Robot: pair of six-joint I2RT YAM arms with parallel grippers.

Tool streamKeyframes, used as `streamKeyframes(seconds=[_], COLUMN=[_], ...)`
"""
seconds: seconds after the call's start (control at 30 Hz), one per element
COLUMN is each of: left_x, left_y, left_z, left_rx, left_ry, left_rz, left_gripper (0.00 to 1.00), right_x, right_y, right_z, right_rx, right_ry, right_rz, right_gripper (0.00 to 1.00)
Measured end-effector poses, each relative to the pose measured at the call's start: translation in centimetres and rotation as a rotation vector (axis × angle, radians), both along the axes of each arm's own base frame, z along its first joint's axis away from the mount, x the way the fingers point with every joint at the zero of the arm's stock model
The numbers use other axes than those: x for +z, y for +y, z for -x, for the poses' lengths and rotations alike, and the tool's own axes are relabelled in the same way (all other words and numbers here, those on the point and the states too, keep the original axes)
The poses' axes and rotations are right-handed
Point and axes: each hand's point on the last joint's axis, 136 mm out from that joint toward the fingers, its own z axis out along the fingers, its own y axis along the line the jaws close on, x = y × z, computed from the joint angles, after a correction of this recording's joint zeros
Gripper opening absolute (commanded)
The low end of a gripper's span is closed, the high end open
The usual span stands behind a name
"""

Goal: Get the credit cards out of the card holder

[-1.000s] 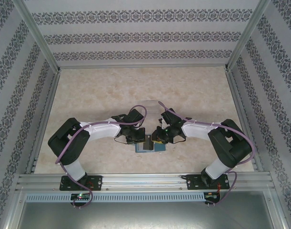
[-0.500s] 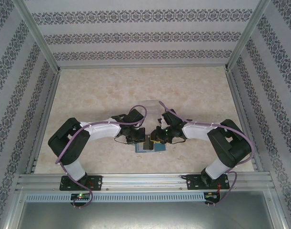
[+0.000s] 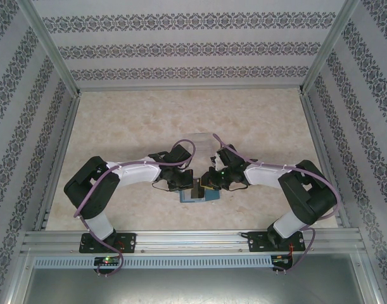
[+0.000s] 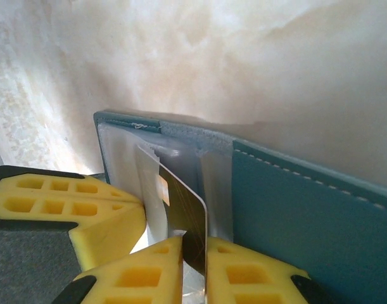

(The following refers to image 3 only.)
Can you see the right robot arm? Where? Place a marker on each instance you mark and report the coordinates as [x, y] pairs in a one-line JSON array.
[[266, 175]]

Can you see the controller board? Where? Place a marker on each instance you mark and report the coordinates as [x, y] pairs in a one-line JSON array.
[[282, 259], [107, 261]]

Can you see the aluminium frame post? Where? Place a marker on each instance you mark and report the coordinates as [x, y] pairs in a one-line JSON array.
[[50, 47], [329, 47]]

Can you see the clear plastic card box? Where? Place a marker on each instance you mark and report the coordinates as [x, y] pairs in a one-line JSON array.
[[201, 142]]

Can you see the grey metal shelf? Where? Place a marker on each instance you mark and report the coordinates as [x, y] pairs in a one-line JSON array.
[[193, 286]]

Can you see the aluminium mounting rail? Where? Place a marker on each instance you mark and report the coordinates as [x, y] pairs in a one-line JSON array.
[[190, 242]]

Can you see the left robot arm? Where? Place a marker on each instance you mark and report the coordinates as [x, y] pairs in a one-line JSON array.
[[136, 172]]

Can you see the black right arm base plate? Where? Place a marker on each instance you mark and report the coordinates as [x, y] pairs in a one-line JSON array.
[[256, 242]]

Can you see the left controller board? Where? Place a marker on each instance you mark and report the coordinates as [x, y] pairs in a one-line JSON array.
[[107, 261]]

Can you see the right controller board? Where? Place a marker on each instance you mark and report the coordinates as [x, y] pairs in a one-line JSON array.
[[282, 259]]

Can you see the black VIP card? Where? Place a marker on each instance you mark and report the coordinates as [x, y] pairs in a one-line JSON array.
[[197, 191]]

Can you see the teal leather card holder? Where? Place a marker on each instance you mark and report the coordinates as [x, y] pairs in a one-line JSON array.
[[187, 197]]

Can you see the aluminium side frame rail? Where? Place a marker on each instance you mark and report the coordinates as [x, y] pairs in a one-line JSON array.
[[58, 158], [323, 158]]

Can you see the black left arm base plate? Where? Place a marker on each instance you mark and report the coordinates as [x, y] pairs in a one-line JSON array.
[[130, 242]]

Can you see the aluminium rear frame rail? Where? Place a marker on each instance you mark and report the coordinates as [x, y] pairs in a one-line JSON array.
[[190, 88]]

